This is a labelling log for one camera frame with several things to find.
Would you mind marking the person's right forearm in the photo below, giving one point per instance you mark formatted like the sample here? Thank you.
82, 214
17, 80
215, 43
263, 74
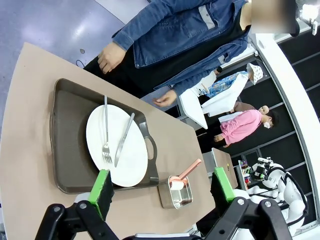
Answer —
130, 32

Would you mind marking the silver fork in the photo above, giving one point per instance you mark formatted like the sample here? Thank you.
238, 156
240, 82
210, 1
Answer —
106, 125

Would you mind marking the rectangular steel container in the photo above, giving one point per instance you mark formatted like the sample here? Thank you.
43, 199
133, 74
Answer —
181, 197

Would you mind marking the seated person in background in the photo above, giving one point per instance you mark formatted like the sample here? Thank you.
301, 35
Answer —
210, 78

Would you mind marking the mannequin in white coat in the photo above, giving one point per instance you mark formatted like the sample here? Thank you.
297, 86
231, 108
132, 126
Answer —
225, 100

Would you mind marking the person in denim jacket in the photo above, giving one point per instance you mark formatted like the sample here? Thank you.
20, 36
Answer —
180, 32

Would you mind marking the shelf with colourful items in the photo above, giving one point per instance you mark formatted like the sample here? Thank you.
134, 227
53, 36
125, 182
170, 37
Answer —
243, 175

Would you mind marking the person's left forearm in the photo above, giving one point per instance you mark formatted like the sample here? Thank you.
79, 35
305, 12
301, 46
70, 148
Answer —
195, 80

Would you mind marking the blue floral shirt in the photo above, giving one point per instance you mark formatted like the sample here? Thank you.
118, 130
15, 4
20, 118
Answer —
223, 86

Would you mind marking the white patterned bucket hat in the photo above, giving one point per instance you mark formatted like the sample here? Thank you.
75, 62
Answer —
255, 73

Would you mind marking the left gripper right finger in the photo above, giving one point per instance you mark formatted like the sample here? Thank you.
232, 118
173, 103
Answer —
225, 190

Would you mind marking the bright studio light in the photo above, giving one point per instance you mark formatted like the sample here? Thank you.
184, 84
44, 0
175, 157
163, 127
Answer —
311, 11

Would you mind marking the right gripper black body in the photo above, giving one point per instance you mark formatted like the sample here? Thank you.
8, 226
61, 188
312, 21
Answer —
258, 172

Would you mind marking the person's left hand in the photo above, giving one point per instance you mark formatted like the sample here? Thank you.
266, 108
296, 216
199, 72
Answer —
166, 100

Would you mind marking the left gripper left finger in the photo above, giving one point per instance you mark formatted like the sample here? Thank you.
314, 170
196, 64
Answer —
100, 192

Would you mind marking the silver table knife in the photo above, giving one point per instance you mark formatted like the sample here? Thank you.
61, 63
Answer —
123, 137

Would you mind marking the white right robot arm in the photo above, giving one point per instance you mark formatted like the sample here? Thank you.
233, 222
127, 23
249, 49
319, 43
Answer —
287, 195

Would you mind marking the white round dinner plate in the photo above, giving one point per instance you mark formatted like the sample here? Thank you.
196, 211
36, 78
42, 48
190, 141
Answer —
130, 150

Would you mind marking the white side table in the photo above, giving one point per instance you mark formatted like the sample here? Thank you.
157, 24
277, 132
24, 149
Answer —
193, 110

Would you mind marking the person's right hand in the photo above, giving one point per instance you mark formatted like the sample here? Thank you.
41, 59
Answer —
111, 57

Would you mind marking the brown background table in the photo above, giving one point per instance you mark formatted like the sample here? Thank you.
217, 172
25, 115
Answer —
222, 160

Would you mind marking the dark brown serving tray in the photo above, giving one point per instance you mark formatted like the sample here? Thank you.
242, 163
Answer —
67, 140

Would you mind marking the person in pink top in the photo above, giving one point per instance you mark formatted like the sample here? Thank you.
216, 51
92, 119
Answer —
240, 127

